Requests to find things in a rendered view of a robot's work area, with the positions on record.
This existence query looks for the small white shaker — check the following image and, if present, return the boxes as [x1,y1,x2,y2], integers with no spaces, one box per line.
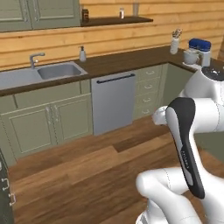
[118,7,126,20]

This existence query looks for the white soap dispenser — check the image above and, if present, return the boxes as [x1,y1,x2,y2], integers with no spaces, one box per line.
[78,45,88,63]

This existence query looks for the green corner cupboard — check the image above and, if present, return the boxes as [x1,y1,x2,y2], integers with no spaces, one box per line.
[161,62,224,172]

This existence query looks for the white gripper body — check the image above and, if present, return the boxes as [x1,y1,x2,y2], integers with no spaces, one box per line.
[151,105,170,127]

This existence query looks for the clear glass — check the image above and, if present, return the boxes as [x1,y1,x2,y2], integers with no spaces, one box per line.
[132,2,141,18]

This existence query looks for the dark brown jar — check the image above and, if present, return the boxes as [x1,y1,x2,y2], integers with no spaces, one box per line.
[81,8,90,22]

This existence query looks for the green base cupboards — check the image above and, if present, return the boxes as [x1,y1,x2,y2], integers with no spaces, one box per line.
[0,79,95,168]

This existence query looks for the green drawer stack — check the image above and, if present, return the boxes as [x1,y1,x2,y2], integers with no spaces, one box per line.
[132,64,165,122]

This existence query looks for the dark green cabinet with handles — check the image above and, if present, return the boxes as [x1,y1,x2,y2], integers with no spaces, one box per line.
[0,148,17,224]

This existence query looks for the grey dishwasher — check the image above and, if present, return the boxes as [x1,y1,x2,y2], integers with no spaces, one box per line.
[90,72,137,137]

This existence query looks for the white pot with utensils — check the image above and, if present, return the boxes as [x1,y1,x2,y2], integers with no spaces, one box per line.
[169,28,184,56]

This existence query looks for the green wall cupboards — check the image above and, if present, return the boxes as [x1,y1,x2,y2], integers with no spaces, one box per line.
[0,0,82,32]

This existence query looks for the grey sink tap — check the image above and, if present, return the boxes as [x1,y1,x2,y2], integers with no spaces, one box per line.
[29,52,46,70]

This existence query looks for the grey steel sink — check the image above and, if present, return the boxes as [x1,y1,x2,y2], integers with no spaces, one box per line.
[0,61,88,91]

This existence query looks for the dark wooden wall shelf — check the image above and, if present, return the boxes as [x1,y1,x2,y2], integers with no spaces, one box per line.
[80,16,154,28]

